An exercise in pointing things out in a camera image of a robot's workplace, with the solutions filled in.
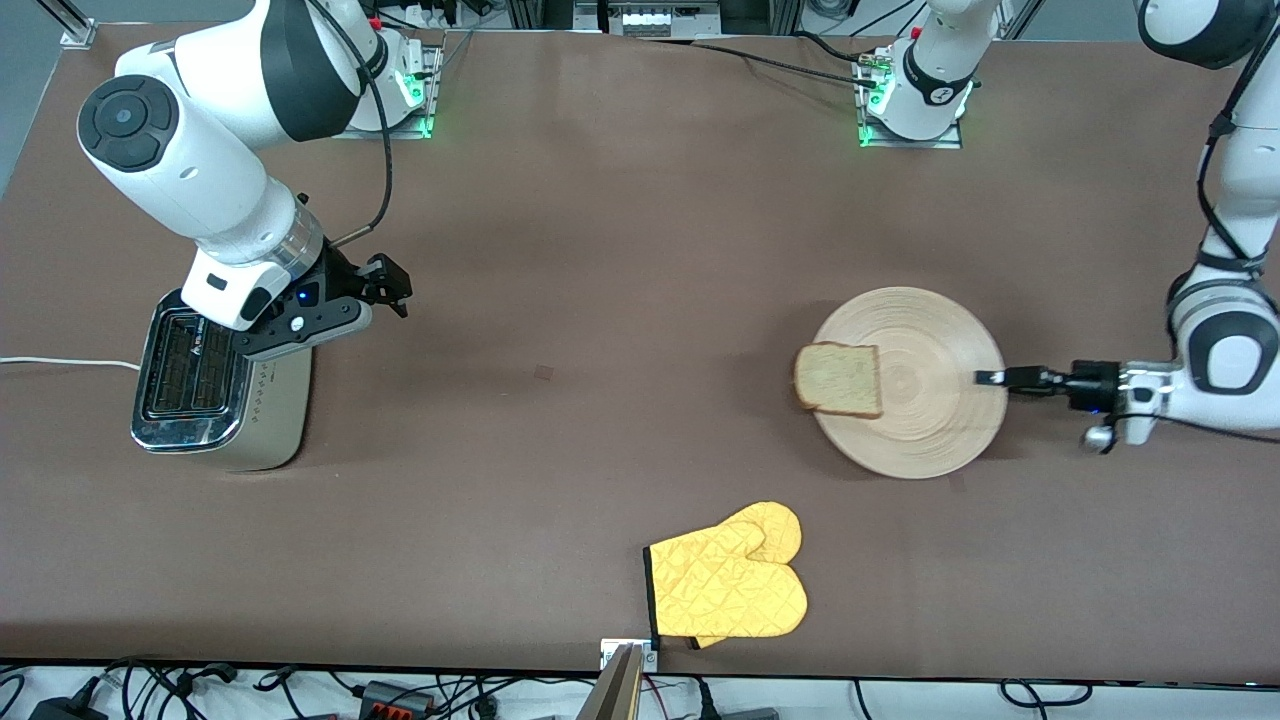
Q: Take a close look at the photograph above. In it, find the white round plate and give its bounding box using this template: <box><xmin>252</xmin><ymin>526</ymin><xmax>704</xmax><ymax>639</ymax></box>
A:
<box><xmin>810</xmin><ymin>287</ymin><xmax>1008</xmax><ymax>480</ymax></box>

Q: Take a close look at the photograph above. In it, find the bread slice with brown crust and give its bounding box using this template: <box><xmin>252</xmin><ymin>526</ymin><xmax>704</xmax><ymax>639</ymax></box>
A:
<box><xmin>794</xmin><ymin>342</ymin><xmax>884</xmax><ymax>419</ymax></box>

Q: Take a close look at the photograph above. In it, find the silver two-slot toaster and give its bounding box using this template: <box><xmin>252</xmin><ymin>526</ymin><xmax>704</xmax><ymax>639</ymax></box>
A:
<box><xmin>130</xmin><ymin>288</ymin><xmax>314</xmax><ymax>472</ymax></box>

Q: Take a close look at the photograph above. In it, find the yellow quilted oven mitt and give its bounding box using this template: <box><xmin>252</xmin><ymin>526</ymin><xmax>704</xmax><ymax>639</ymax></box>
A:
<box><xmin>690</xmin><ymin>501</ymin><xmax>803</xmax><ymax>650</ymax></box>
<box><xmin>643</xmin><ymin>518</ymin><xmax>808</xmax><ymax>643</ymax></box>

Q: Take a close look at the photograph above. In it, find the white terminal block device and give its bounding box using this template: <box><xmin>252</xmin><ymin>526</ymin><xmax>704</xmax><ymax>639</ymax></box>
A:
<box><xmin>600</xmin><ymin>0</ymin><xmax>723</xmax><ymax>37</ymax></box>

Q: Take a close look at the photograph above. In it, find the black box with orange connectors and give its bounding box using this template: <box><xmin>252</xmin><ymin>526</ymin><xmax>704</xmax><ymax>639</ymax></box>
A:
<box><xmin>358</xmin><ymin>680</ymin><xmax>433</xmax><ymax>717</ymax></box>

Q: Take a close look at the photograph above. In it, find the wooden strip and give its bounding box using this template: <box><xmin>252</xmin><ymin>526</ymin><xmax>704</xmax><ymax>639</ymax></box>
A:
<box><xmin>575</xmin><ymin>645</ymin><xmax>646</xmax><ymax>720</ymax></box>

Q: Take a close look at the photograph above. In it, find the black power adapter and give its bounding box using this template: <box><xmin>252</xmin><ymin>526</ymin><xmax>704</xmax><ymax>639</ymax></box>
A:
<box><xmin>30</xmin><ymin>695</ymin><xmax>106</xmax><ymax>720</ymax></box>

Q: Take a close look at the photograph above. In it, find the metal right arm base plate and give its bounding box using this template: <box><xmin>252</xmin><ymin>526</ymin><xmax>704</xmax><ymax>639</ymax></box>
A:
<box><xmin>333</xmin><ymin>28</ymin><xmax>443</xmax><ymax>141</ymax></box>

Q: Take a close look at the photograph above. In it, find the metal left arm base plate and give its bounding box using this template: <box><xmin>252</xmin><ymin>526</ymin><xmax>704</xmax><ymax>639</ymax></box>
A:
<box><xmin>855</xmin><ymin>45</ymin><xmax>966</xmax><ymax>151</ymax></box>

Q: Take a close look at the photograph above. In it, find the white toaster power cable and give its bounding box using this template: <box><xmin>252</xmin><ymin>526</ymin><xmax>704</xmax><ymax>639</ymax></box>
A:
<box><xmin>0</xmin><ymin>355</ymin><xmax>141</xmax><ymax>372</ymax></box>

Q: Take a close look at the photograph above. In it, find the black looped cable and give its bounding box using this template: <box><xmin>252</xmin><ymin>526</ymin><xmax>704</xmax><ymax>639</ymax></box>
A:
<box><xmin>1000</xmin><ymin>678</ymin><xmax>1096</xmax><ymax>709</ymax></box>

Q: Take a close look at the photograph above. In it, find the aluminium corner bracket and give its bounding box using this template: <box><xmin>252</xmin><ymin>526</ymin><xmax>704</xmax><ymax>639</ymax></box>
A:
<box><xmin>58</xmin><ymin>0</ymin><xmax>98</xmax><ymax>49</ymax></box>

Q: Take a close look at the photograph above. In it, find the black cable on table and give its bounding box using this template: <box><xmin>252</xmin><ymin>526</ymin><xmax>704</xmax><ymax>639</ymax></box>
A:
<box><xmin>640</xmin><ymin>38</ymin><xmax>881</xmax><ymax>91</ymax></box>

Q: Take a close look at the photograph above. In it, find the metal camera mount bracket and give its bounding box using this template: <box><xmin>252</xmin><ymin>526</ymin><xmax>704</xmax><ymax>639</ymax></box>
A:
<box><xmin>600</xmin><ymin>638</ymin><xmax>659</xmax><ymax>672</ymax></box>

